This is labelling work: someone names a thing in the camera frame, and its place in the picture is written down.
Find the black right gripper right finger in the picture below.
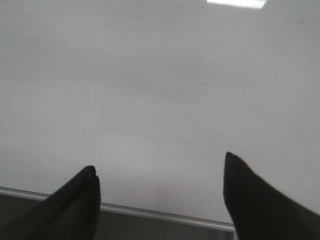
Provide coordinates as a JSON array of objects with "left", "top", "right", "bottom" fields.
[{"left": 223, "top": 152, "right": 320, "bottom": 240}]

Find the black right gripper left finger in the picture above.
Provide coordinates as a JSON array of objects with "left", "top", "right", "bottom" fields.
[{"left": 0, "top": 165, "right": 101, "bottom": 240}]

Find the white whiteboard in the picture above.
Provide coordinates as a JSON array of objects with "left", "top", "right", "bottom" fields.
[{"left": 0, "top": 0, "right": 320, "bottom": 225}]

